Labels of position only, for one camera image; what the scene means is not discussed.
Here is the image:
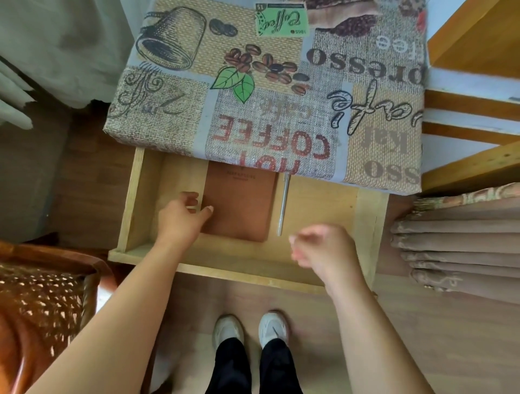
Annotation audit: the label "silver pen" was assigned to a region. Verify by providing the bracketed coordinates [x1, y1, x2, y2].
[277, 174, 291, 237]

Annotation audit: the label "light wooden drawer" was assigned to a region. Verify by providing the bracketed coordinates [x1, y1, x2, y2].
[108, 147, 390, 296]

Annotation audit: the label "beige patterned curtain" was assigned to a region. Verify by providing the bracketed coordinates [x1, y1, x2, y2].
[390, 183, 520, 304]

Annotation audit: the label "black trousers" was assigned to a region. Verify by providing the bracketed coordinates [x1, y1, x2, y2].
[204, 337, 304, 394]

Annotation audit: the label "white right shoe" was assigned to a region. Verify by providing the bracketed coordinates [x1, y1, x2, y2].
[258, 311, 290, 349]

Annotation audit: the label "brown wicker chair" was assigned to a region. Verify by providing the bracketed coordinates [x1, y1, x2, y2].
[0, 240, 118, 394]

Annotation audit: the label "white left shoe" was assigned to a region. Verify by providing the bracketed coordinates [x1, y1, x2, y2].
[212, 314, 245, 352]

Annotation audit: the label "person's left forearm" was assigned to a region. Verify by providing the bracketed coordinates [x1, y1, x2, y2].
[24, 238, 193, 394]

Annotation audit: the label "coffee print tablecloth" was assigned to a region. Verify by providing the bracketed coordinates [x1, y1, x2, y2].
[102, 0, 430, 195]

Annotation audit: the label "brown notebook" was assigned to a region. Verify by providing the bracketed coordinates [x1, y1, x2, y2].
[200, 162, 280, 243]

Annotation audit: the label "person's right forearm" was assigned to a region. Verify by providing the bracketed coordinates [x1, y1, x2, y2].
[324, 271, 437, 394]

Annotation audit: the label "white shoe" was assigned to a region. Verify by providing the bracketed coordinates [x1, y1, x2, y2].
[258, 311, 290, 349]
[212, 314, 245, 352]

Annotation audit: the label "white sheer curtain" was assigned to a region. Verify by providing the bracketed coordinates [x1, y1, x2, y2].
[0, 0, 141, 110]

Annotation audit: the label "person's left hand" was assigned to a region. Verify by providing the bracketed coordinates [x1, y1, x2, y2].
[157, 192, 214, 248]

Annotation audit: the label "person's right hand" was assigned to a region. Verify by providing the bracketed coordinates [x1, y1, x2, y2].
[289, 224, 365, 287]

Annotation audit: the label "white folded curtain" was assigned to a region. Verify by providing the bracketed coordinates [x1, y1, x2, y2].
[0, 60, 36, 131]

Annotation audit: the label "yellow wooden frame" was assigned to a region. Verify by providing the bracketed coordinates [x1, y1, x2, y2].
[420, 0, 520, 196]

